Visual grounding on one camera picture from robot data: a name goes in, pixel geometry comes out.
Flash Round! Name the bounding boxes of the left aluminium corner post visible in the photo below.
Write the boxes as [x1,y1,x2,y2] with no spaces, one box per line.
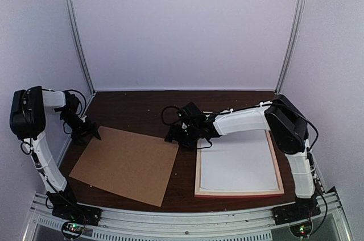
[65,0,96,94]

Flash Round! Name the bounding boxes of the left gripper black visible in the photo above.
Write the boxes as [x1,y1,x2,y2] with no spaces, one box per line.
[60,110,101,147]

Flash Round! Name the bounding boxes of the pink wooden picture frame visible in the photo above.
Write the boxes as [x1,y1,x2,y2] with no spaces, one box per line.
[195,108,284,198]

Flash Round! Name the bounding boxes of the right circuit board with leds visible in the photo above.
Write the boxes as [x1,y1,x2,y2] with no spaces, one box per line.
[289,222,313,239]

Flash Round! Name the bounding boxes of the right aluminium corner post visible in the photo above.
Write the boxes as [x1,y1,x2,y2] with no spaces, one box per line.
[275,0,306,93]

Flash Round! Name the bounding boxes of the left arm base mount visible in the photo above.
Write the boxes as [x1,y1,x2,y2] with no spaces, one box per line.
[46,189,102,226]

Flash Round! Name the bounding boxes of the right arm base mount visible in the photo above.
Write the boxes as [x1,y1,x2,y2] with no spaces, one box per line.
[272,198,321,225]

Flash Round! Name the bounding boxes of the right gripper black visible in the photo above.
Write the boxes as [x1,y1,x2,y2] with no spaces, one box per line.
[165,124,201,152]

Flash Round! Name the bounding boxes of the left circuit board with leds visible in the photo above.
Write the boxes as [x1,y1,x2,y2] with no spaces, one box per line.
[61,221,85,239]

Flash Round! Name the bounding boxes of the brown backing board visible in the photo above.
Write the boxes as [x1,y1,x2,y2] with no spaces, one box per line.
[69,126,179,207]

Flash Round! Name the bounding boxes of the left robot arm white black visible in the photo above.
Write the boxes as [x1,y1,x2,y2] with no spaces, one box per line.
[10,86,101,194]

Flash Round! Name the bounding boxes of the left black cable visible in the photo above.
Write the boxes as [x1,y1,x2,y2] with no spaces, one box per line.
[64,89,88,117]

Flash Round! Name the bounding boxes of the aluminium corner post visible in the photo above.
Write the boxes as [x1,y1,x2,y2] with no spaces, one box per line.
[65,0,96,94]
[275,0,306,93]

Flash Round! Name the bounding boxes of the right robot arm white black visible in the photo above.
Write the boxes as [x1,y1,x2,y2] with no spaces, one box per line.
[164,94,316,219]

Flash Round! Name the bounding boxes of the circuit board with leds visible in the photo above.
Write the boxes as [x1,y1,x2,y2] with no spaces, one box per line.
[61,221,85,239]
[289,222,313,239]

